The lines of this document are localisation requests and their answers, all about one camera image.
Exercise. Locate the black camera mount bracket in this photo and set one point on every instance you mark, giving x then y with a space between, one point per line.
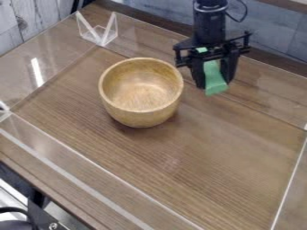
46 222

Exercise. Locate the green rectangular block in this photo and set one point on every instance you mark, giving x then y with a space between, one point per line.
217 84

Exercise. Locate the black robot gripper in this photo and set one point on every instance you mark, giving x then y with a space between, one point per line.
212 43

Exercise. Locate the clear acrylic corner bracket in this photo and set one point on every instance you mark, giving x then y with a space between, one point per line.
98 34

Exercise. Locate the round wooden bowl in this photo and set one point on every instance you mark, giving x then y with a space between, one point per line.
141 91

